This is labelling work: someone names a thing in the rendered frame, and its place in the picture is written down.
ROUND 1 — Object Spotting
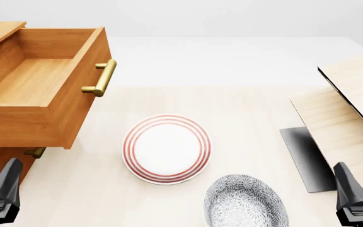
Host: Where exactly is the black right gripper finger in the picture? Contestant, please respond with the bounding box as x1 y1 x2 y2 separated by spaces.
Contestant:
333 161 363 212

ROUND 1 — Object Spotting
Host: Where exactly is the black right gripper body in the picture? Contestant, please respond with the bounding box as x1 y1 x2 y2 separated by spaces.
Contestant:
335 204 363 227

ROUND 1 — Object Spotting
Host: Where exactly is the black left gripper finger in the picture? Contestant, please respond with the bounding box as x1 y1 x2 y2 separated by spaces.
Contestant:
0 157 24 209

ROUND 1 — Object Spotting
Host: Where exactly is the open wooden drawer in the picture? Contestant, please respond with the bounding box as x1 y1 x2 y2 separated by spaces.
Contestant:
0 26 113 150

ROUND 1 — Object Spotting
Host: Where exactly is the pale wooden box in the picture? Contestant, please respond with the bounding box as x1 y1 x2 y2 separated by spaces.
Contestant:
289 47 363 197

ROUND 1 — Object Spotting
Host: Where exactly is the grey patterned bowl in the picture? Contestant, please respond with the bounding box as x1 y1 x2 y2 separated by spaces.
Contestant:
203 174 291 227

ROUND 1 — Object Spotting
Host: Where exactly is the white plate with red rings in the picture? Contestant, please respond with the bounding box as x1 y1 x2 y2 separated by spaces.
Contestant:
121 113 213 185

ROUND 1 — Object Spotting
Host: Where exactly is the long brass drawer handle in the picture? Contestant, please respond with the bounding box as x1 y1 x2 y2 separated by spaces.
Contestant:
81 59 118 98

